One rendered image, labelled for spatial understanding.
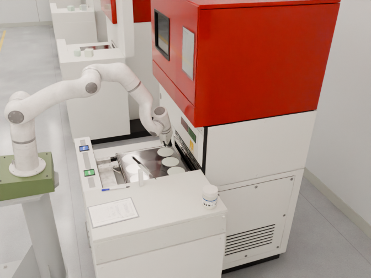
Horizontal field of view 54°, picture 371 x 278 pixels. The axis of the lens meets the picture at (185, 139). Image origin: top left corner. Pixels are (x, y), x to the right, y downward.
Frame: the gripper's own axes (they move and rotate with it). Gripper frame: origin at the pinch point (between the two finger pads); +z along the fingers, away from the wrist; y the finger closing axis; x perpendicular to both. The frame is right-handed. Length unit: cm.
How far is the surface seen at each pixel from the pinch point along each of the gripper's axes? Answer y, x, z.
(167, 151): 5.9, 1.2, 0.3
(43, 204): 60, -56, -2
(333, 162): -78, 108, 99
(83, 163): 37, -33, -21
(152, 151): 8.5, -7.6, -0.8
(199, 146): 12.1, 26.1, -22.3
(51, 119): -88, -218, 143
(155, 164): 19.8, 0.3, -6.0
